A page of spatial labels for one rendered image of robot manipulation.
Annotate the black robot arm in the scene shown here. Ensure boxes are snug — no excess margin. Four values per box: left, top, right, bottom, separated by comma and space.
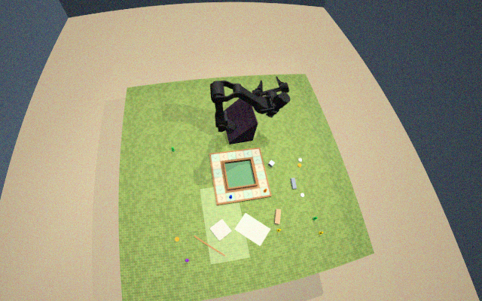
210, 81, 291, 134

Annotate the tan rectangular block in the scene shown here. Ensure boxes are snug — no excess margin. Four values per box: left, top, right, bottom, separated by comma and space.
274, 209, 281, 225

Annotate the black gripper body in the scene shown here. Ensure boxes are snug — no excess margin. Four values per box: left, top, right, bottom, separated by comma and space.
252, 83, 290, 99

